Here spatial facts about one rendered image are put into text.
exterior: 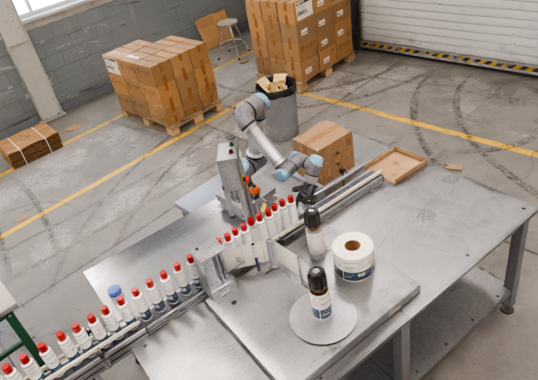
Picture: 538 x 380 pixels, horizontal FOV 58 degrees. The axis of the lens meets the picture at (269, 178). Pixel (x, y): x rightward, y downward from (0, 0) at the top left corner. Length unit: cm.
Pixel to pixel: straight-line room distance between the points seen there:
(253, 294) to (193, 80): 396
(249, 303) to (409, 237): 93
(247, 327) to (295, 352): 26
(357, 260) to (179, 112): 403
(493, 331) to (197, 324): 186
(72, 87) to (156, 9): 182
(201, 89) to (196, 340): 415
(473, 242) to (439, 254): 20
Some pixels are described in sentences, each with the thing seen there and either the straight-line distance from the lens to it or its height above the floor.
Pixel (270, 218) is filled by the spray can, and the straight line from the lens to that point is 259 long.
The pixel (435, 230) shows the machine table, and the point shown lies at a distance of 276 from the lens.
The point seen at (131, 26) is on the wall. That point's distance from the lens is 808.
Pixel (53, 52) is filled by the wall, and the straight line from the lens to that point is 761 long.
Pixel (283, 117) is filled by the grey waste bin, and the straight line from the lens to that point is 517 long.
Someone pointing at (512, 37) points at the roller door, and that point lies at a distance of 639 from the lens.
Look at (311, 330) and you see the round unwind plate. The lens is 224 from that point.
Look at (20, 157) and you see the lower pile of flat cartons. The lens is 655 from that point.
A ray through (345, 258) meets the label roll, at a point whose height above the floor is 102.
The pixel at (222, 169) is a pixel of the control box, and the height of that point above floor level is 142.
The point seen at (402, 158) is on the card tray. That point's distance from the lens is 333.
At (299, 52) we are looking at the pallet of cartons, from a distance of 616.
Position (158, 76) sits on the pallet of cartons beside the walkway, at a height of 76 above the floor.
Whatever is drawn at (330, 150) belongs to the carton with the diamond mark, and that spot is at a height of 107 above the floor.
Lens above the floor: 265
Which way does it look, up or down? 34 degrees down
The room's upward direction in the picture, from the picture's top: 11 degrees counter-clockwise
